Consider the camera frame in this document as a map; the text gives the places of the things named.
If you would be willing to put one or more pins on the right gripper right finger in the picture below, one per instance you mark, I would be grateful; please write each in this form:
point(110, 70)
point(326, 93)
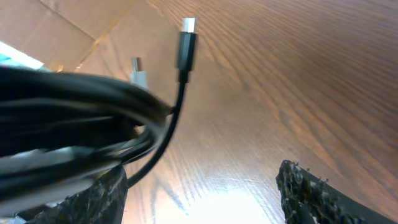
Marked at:
point(307, 199)

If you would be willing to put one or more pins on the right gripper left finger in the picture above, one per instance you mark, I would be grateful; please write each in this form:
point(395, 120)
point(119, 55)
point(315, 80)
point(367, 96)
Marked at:
point(102, 203)

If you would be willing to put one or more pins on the cardboard box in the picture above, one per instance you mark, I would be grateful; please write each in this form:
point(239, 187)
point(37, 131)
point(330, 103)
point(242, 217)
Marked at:
point(59, 33)

